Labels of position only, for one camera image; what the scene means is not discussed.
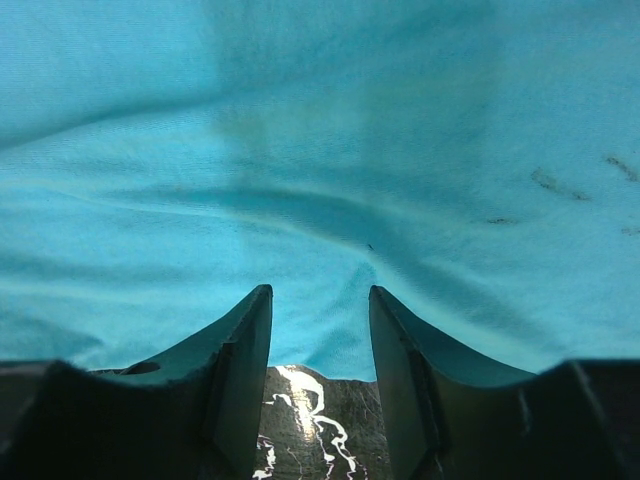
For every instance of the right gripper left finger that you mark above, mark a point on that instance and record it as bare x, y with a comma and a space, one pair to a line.
193, 410

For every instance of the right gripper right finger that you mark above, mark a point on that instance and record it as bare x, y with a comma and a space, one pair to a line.
411, 356

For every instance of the cyan t shirt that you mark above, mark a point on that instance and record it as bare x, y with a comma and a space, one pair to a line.
160, 159

